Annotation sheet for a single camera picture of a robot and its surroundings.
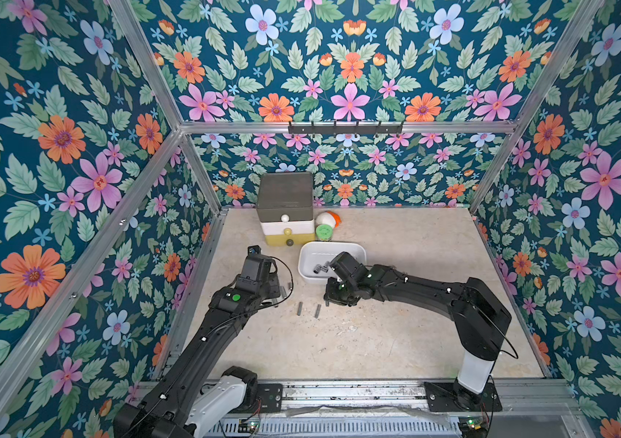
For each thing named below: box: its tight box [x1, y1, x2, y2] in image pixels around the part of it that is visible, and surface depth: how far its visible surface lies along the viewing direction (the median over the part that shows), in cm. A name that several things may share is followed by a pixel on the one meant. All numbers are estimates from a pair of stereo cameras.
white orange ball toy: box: [315, 210, 343, 229], surface depth 113 cm
